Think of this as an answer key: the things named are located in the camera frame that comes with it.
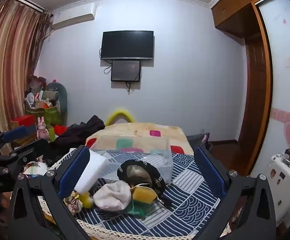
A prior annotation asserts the printed paper sheet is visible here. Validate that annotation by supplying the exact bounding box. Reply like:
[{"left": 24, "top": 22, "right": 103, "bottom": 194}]
[{"left": 23, "top": 161, "right": 49, "bottom": 177}]

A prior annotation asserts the small black monitor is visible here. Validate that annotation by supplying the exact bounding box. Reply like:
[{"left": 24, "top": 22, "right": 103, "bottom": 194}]
[{"left": 110, "top": 60, "right": 142, "bottom": 83}]

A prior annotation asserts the red box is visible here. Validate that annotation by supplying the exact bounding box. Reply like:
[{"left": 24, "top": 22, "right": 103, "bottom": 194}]
[{"left": 10, "top": 115, "right": 36, "bottom": 131}]

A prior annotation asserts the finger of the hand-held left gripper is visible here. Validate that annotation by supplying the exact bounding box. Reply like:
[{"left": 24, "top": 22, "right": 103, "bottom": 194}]
[
  {"left": 0, "top": 126, "right": 28, "bottom": 156},
  {"left": 9, "top": 138, "right": 52, "bottom": 166}
]

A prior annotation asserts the pink bunny plush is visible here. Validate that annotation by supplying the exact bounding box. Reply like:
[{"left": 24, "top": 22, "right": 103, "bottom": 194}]
[{"left": 36, "top": 117, "right": 50, "bottom": 139}]

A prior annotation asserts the patchwork plush blanket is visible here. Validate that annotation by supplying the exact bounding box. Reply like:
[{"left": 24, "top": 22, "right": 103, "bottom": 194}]
[{"left": 85, "top": 122, "right": 194, "bottom": 156}]

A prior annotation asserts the striped brown curtain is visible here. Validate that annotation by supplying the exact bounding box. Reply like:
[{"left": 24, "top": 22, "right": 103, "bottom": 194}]
[{"left": 0, "top": 0, "right": 51, "bottom": 142}]

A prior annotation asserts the wooden wardrobe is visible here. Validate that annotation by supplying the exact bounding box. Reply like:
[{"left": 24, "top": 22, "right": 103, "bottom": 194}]
[{"left": 211, "top": 0, "right": 283, "bottom": 178}]

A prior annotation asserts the yellow curved pillow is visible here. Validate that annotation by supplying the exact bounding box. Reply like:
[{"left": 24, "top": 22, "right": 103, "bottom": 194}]
[{"left": 105, "top": 108, "right": 135, "bottom": 126}]

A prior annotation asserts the yellow soft toy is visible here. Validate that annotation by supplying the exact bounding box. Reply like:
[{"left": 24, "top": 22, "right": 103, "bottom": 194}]
[{"left": 78, "top": 191, "right": 94, "bottom": 208}]

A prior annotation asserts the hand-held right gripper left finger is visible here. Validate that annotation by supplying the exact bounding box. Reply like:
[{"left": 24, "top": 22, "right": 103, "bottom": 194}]
[{"left": 9, "top": 145, "right": 91, "bottom": 240}]

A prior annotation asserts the white air conditioner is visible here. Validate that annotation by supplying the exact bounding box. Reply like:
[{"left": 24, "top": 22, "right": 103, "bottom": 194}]
[{"left": 51, "top": 2, "right": 97, "bottom": 31}]

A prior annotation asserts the green paper bag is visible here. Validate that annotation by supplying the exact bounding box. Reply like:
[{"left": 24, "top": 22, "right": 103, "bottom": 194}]
[{"left": 26, "top": 104, "right": 61, "bottom": 126}]

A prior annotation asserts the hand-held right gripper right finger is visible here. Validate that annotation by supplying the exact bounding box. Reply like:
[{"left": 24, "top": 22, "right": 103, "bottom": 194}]
[{"left": 194, "top": 146, "right": 277, "bottom": 240}]

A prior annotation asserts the clear plastic box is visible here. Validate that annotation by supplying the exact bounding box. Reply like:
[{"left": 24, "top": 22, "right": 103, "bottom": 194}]
[{"left": 90, "top": 137, "right": 174, "bottom": 184}]

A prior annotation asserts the blue patterned tablecloth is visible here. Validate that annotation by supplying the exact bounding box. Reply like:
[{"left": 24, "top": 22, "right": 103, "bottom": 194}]
[{"left": 38, "top": 149, "right": 236, "bottom": 240}]

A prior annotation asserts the white cabinet with stickers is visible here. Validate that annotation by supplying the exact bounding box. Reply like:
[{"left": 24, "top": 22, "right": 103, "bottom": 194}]
[{"left": 267, "top": 153, "right": 290, "bottom": 228}]

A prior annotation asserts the black monitor cable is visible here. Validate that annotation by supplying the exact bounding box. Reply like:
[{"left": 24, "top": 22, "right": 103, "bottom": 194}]
[{"left": 125, "top": 81, "right": 137, "bottom": 95}]

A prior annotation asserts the white foam sponge block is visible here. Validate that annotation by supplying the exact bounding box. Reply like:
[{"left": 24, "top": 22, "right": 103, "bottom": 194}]
[{"left": 74, "top": 150, "right": 110, "bottom": 195}]

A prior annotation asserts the floral fabric pouch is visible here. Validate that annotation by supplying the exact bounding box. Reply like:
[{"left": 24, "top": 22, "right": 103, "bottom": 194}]
[{"left": 64, "top": 192, "right": 82, "bottom": 213}]

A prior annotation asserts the black knitted hat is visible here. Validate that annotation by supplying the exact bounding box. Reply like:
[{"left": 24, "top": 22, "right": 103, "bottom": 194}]
[{"left": 117, "top": 159, "right": 166, "bottom": 196}]

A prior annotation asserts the red cloth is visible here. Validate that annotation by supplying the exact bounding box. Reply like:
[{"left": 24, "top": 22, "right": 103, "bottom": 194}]
[{"left": 54, "top": 124, "right": 68, "bottom": 136}]

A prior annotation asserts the dark clothes pile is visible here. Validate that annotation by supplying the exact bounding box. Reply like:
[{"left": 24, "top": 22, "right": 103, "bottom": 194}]
[{"left": 52, "top": 115, "right": 106, "bottom": 153}]

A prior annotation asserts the black wall television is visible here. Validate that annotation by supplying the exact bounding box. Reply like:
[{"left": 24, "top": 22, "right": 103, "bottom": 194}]
[{"left": 101, "top": 30, "right": 154, "bottom": 61}]

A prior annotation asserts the white cloth pouch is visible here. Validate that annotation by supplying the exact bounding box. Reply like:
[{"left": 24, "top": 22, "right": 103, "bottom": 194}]
[{"left": 93, "top": 181, "right": 133, "bottom": 211}]

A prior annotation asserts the yellow sponge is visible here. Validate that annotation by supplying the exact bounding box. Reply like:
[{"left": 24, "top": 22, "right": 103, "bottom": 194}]
[{"left": 131, "top": 186, "right": 158, "bottom": 203}]

